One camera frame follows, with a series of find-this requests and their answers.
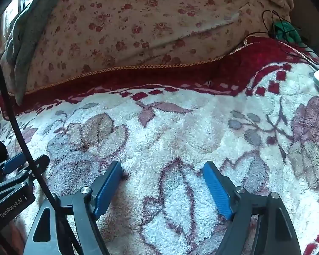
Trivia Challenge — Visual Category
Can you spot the grey plush cloth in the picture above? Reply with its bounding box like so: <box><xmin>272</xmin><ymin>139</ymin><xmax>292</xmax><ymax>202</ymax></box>
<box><xmin>5</xmin><ymin>0</ymin><xmax>67</xmax><ymax>105</ymax></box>

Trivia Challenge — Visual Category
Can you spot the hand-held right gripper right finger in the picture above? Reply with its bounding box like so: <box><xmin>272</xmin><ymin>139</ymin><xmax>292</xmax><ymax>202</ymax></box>
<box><xmin>203</xmin><ymin>161</ymin><xmax>302</xmax><ymax>255</ymax></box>

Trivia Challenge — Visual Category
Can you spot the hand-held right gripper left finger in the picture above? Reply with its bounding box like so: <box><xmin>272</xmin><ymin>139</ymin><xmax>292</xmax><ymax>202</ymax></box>
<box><xmin>24</xmin><ymin>161</ymin><xmax>124</xmax><ymax>255</ymax></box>

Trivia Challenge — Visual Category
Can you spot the green cloth item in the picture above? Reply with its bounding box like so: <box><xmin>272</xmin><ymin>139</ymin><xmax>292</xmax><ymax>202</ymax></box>
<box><xmin>271</xmin><ymin>21</ymin><xmax>301</xmax><ymax>43</ymax></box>

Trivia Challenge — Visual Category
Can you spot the white and red floral plush blanket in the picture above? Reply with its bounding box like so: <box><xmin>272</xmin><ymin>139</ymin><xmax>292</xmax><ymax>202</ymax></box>
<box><xmin>0</xmin><ymin>36</ymin><xmax>319</xmax><ymax>255</ymax></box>

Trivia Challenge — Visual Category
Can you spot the beige floral quilt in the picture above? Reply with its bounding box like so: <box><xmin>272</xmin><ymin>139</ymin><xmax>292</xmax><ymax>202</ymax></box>
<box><xmin>0</xmin><ymin>0</ymin><xmax>295</xmax><ymax>96</ymax></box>

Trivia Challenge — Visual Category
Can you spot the thick black braided cable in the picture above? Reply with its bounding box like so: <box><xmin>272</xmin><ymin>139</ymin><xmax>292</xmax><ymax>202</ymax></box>
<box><xmin>0</xmin><ymin>53</ymin><xmax>80</xmax><ymax>255</ymax></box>

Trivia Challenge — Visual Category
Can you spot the thin black wire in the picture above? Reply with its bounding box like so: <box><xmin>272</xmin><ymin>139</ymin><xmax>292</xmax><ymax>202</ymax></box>
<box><xmin>245</xmin><ymin>10</ymin><xmax>319</xmax><ymax>67</ymax></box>

